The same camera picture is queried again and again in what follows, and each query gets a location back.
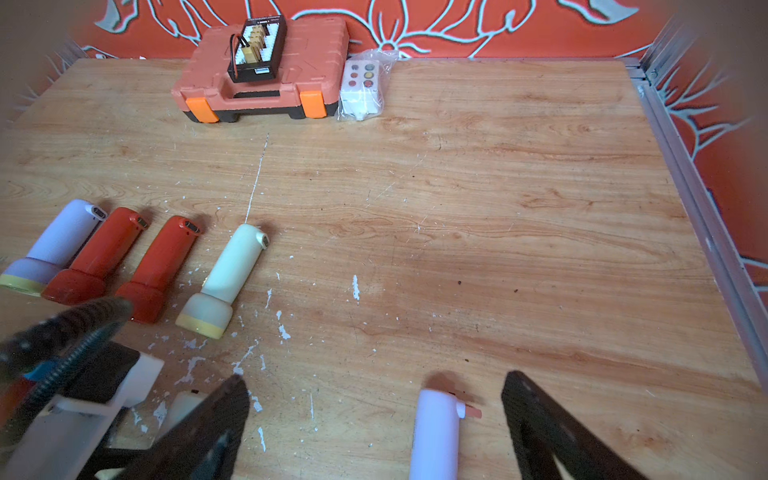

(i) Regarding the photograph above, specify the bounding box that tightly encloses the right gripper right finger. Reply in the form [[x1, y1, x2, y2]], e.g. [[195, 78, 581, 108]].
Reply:
[[501, 371, 644, 479]]

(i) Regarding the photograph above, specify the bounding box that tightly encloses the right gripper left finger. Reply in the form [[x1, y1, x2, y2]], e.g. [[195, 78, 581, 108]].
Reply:
[[117, 375, 250, 479]]

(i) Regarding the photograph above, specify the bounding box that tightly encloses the green flashlight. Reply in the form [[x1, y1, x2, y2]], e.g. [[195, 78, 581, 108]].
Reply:
[[156, 390, 207, 440], [175, 224, 269, 339]]

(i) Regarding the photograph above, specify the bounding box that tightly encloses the red flashlight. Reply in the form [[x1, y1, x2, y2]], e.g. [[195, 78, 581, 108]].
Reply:
[[41, 207, 149, 306], [116, 216, 202, 324]]

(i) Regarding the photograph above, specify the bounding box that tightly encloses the purple flashlight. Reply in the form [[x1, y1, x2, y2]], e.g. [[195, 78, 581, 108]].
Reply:
[[1, 199, 108, 297], [409, 389, 482, 480]]

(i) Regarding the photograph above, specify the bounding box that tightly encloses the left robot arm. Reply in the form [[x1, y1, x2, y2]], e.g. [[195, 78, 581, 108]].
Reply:
[[1, 297, 134, 450]]

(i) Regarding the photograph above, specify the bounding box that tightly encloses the plastic bag with stickers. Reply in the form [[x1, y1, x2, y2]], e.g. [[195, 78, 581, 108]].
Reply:
[[336, 49, 399, 121]]

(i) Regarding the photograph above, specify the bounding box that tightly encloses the orange tool case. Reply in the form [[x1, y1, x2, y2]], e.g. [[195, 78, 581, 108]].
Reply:
[[171, 15, 349, 124]]

